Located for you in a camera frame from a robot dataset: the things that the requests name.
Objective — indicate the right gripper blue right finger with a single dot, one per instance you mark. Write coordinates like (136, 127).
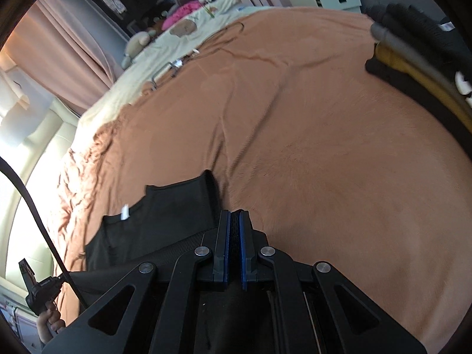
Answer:
(248, 252)

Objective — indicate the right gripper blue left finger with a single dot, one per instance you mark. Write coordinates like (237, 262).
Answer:
(221, 248)

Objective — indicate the black t-shirt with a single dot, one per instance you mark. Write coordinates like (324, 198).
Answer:
(166, 223)

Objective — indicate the stack of folded clothes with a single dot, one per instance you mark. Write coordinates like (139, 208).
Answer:
(426, 60)

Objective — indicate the person's left hand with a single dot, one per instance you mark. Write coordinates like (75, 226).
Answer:
(49, 323)

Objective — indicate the orange-brown blanket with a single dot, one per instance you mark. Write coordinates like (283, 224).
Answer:
(331, 162)

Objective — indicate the cream padded headboard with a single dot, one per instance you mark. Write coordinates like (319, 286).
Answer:
(33, 146)

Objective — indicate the cream bed sheet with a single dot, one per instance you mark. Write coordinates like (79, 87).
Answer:
(150, 64)

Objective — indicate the hanging beige garment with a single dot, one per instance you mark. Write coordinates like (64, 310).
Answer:
(11, 95)

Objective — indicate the pink curtain left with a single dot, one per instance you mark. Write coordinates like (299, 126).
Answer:
(54, 48)

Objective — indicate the white plush toy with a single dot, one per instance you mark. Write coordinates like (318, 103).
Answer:
(136, 45)

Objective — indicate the bear print pillow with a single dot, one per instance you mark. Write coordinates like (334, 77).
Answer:
(212, 16)

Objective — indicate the pink cloth on bed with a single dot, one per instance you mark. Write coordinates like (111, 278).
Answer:
(180, 13)

